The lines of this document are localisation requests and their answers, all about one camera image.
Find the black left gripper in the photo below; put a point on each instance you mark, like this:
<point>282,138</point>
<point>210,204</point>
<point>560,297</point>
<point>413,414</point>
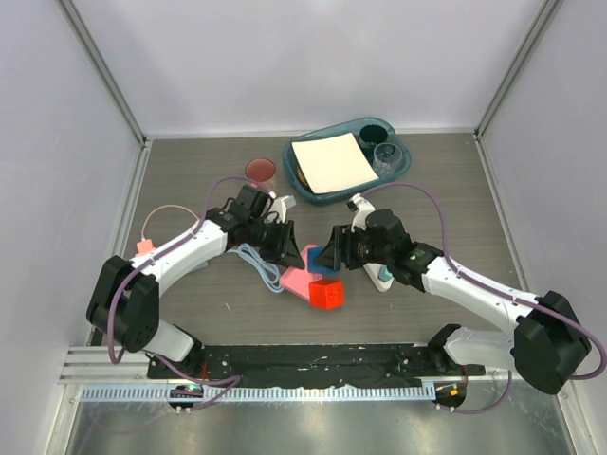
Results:
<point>285,247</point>

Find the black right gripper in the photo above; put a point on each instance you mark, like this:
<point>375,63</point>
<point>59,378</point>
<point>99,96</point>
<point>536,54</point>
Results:
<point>336,250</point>

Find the blue cube socket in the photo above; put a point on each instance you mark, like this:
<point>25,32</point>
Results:
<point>312,254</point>

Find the pink triangular power strip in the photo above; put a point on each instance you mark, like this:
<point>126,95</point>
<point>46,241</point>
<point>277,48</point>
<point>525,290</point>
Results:
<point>296,281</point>

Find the red cube socket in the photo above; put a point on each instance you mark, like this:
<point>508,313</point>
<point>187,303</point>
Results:
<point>326,294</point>

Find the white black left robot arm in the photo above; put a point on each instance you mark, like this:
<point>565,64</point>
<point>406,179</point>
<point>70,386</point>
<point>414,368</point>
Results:
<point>126,298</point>

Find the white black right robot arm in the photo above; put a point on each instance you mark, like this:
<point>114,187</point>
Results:
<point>538,338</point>

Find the teal plug adapter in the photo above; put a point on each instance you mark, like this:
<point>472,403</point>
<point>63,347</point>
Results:
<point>384,274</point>

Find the pink charger plug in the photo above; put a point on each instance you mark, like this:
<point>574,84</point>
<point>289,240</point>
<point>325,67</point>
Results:
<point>145,247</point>

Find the white triangular power strip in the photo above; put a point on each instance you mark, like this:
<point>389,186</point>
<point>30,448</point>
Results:
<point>372,270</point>

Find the teal plastic tray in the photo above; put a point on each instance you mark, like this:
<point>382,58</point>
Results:
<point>296,178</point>

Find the white paper sheet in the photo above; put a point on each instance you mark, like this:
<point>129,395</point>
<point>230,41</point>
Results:
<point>333,164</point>

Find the clear glass cup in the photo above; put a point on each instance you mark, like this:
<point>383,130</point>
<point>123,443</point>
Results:
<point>386,159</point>

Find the dark green cup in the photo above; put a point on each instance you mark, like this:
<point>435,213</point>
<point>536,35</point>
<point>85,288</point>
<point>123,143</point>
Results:
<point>371,135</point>

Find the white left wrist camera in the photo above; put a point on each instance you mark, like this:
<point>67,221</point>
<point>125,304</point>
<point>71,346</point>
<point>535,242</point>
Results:
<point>279,206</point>

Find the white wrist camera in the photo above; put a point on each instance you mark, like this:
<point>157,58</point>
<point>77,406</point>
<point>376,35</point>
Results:
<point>279,206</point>
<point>361,208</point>

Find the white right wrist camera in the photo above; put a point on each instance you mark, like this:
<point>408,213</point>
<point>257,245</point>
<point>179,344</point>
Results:
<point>361,208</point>

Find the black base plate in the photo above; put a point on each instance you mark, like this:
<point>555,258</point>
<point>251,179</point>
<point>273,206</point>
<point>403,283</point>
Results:
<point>321,366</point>

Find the perforated cable duct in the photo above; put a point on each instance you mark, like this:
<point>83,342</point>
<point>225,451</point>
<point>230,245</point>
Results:
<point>182,392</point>

